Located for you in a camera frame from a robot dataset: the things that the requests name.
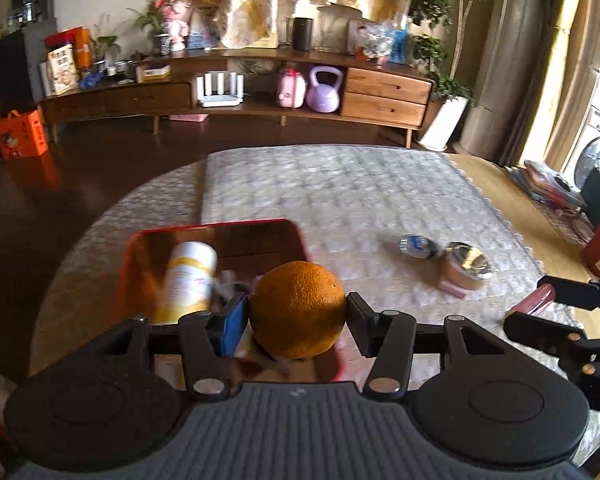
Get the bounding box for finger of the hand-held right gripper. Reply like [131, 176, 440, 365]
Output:
[504, 312, 600, 386]
[537, 274, 600, 318]

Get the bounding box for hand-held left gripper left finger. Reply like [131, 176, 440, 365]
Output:
[87, 292, 251, 402]

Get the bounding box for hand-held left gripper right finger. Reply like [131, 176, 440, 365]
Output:
[346, 291, 511, 402]

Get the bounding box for orange fruit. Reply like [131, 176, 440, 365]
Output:
[250, 261, 348, 359]

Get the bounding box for white and yellow bottle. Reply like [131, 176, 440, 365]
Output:
[152, 241, 219, 326]

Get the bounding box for red tin box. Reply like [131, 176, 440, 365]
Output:
[115, 219, 348, 381]

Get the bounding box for lace doily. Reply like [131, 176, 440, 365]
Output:
[540, 200, 596, 248]

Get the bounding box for small silver tin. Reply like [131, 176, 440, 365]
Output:
[399, 234, 438, 261]

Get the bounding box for round beige metal-lid tin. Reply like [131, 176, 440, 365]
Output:
[437, 241, 494, 297]

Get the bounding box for stack of magazines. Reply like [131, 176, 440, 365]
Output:
[510, 160, 588, 211]

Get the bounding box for bamboo table mat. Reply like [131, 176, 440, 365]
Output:
[447, 152, 600, 286]

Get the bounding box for white quilted mat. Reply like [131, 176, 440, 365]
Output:
[200, 145, 600, 466]

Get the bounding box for tall potted plant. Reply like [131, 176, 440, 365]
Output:
[407, 0, 501, 153]

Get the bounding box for white router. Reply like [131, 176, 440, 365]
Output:
[196, 72, 246, 108]

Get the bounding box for wooden TV cabinet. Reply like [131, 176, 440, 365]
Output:
[37, 49, 436, 148]

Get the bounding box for purple kettlebell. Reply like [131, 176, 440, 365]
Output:
[306, 66, 344, 113]

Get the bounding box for beige curtain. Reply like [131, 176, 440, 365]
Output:
[500, 0, 600, 171]

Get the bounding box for pink toy case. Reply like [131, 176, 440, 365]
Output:
[276, 67, 307, 109]

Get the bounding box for tall grey covered cylinder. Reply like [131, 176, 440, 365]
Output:
[452, 0, 556, 161]

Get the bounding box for white and yellow box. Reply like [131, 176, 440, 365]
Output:
[136, 64, 172, 83]

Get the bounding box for blue plastic bag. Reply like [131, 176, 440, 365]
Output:
[387, 27, 411, 63]

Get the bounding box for clear plastic bag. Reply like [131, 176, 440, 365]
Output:
[355, 20, 396, 58]

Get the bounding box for orange paper bag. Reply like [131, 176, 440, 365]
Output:
[0, 110, 49, 160]

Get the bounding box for black cylinder speaker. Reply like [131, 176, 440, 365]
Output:
[292, 17, 314, 52]

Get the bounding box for potted orchid plant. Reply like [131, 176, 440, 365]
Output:
[127, 0, 173, 56]

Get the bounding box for beige board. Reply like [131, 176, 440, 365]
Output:
[310, 5, 353, 51]

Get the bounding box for small potted plant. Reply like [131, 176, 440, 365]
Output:
[90, 25, 121, 76]

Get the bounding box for printed cereal box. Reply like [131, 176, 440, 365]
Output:
[47, 45, 78, 96]

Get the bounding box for pink doll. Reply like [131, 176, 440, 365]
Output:
[160, 0, 191, 52]

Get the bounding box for orange carton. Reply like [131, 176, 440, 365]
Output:
[72, 27, 93, 78]

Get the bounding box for red gift box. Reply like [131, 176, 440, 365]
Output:
[45, 30, 76, 51]

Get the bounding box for black cabinet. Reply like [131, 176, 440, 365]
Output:
[0, 17, 58, 118]

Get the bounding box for black coffee machine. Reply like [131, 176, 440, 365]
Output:
[11, 0, 56, 28]

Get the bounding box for blue picture frame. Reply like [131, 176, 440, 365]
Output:
[187, 5, 221, 50]

